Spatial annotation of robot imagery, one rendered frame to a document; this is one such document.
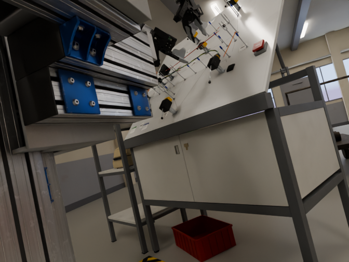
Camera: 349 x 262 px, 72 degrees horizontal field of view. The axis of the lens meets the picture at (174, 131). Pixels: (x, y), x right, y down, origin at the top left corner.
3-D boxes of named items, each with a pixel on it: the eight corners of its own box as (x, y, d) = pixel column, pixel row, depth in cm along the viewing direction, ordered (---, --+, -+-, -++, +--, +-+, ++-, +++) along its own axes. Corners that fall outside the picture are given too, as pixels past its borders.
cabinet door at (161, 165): (193, 201, 137) (178, 135, 139) (144, 199, 178) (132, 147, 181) (196, 200, 138) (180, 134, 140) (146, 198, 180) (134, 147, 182)
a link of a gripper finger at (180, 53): (193, 54, 110) (175, 43, 109) (187, 65, 112) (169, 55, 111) (193, 53, 113) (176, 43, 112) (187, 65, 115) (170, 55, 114)
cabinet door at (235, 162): (287, 207, 95) (263, 111, 97) (193, 202, 136) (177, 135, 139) (290, 205, 97) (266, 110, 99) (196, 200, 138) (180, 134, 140)
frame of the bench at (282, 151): (326, 313, 90) (273, 107, 94) (152, 252, 179) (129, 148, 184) (363, 242, 129) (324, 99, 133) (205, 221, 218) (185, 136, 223)
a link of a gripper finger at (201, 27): (214, 28, 117) (202, 14, 117) (207, 31, 113) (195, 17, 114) (211, 33, 119) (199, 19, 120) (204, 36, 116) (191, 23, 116)
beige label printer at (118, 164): (125, 167, 191) (120, 143, 193) (113, 169, 207) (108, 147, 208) (155, 159, 212) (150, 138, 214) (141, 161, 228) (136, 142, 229)
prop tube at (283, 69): (286, 72, 144) (269, 23, 142) (282, 74, 146) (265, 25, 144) (288, 71, 146) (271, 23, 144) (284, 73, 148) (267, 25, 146)
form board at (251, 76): (126, 141, 183) (124, 140, 182) (169, 52, 231) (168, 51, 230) (267, 93, 94) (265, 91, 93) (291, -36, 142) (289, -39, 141)
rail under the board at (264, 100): (268, 108, 92) (264, 92, 92) (125, 149, 181) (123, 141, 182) (274, 107, 95) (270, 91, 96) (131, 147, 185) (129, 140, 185)
